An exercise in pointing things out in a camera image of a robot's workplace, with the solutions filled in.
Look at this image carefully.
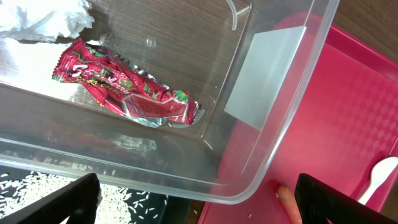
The orange carrot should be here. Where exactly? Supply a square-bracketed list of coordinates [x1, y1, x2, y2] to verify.
[276, 185, 303, 224]

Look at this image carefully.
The white tissue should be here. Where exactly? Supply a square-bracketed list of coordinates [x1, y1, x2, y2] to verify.
[1, 0, 95, 42]

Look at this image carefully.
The white rice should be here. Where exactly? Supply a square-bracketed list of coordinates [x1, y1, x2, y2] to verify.
[0, 170, 169, 224]

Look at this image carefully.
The clear plastic bin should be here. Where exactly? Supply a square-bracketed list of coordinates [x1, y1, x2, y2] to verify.
[1, 0, 338, 204]

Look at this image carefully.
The black waste tray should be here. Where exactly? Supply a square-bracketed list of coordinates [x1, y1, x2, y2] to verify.
[0, 164, 192, 224]

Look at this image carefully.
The red serving tray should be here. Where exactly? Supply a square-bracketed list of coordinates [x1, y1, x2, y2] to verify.
[199, 26, 397, 223]

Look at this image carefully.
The white plastic spoon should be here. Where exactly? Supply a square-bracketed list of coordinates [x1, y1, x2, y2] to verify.
[358, 157, 397, 205]

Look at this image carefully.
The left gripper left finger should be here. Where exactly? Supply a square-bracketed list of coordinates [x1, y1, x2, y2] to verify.
[1, 173, 101, 224]

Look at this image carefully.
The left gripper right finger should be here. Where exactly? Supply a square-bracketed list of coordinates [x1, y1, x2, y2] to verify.
[294, 173, 397, 224]

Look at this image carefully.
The red snack wrapper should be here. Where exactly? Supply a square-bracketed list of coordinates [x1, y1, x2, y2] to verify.
[52, 39, 204, 128]

